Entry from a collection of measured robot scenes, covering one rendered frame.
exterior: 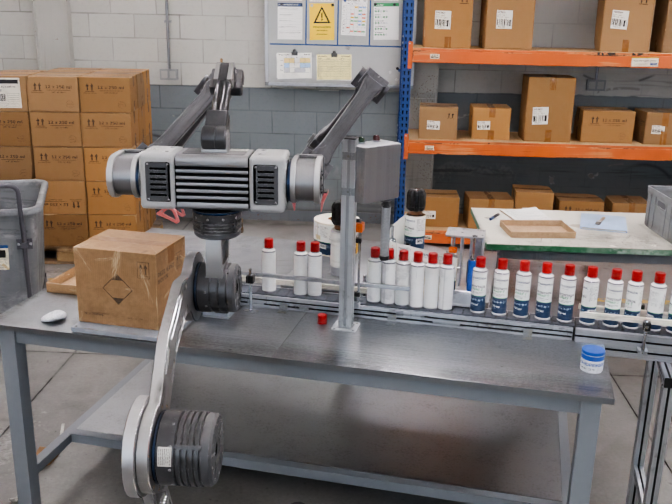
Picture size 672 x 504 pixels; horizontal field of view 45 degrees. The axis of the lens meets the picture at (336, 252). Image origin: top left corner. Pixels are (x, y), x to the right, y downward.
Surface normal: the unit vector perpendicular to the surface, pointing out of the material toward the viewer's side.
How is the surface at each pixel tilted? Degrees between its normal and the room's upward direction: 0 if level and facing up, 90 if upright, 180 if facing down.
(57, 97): 90
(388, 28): 90
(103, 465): 0
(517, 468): 0
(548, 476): 0
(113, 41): 90
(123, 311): 90
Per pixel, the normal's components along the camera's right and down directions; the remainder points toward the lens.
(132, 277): -0.24, 0.28
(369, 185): 0.66, 0.23
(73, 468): 0.02, -0.96
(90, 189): 0.04, 0.33
